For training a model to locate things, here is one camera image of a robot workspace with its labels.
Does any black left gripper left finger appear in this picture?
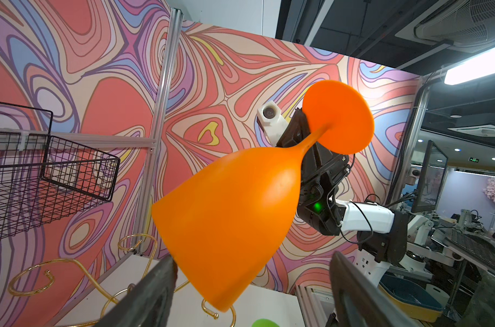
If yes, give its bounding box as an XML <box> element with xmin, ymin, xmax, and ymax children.
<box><xmin>96</xmin><ymin>256</ymin><xmax>178</xmax><ymax>327</ymax></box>

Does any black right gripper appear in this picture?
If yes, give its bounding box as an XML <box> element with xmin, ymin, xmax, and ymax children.
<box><xmin>275</xmin><ymin>108</ymin><xmax>351</xmax><ymax>205</ymax></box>

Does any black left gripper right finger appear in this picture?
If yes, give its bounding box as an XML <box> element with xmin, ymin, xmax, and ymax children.
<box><xmin>329</xmin><ymin>252</ymin><xmax>416</xmax><ymax>326</ymax></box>

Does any green wine glass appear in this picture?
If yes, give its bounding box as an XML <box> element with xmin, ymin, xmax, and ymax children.
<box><xmin>252</xmin><ymin>318</ymin><xmax>280</xmax><ymax>327</ymax></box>

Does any orange front wine glass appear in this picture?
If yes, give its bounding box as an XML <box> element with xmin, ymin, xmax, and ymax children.
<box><xmin>152</xmin><ymin>80</ymin><xmax>374</xmax><ymax>312</ymax></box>

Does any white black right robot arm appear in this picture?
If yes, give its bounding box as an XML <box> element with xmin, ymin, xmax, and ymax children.
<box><xmin>297</xmin><ymin>143</ymin><xmax>408</xmax><ymax>264</ymax></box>

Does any computer monitor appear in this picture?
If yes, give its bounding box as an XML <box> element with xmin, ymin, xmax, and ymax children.
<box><xmin>411</xmin><ymin>140</ymin><xmax>448</xmax><ymax>213</ymax></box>

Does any black keyboard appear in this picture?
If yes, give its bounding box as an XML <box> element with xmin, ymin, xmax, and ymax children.
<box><xmin>444</xmin><ymin>229</ymin><xmax>495</xmax><ymax>275</ymax></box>

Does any ceiling strip light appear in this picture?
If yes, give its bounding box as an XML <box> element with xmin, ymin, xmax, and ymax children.
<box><xmin>444</xmin><ymin>48</ymin><xmax>495</xmax><ymax>85</ymax></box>

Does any ceiling air conditioner vent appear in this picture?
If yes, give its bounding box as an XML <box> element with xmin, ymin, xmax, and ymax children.
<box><xmin>396</xmin><ymin>0</ymin><xmax>495</xmax><ymax>53</ymax></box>

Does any gold wire rack wooden base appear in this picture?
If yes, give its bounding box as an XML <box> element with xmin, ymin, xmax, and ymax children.
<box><xmin>7</xmin><ymin>232</ymin><xmax>237</xmax><ymax>327</ymax></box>

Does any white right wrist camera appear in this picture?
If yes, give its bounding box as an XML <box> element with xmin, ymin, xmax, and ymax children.
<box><xmin>257</xmin><ymin>101</ymin><xmax>288</xmax><ymax>147</ymax></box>

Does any black wire basket back wall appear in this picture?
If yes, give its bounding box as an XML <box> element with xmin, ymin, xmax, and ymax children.
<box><xmin>0</xmin><ymin>101</ymin><xmax>120</xmax><ymax>241</ymax></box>

